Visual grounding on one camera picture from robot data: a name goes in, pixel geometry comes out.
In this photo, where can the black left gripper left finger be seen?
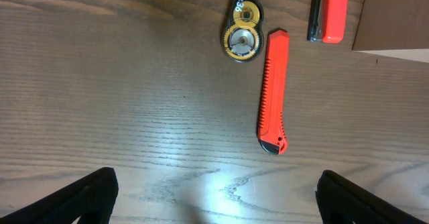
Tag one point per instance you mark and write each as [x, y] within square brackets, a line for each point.
[88, 200]

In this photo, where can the cardboard box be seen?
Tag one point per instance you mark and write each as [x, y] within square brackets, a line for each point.
[394, 28]

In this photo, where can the orange utility knife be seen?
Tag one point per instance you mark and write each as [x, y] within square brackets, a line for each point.
[270, 132]

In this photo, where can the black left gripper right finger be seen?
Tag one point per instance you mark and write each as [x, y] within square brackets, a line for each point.
[341, 201]

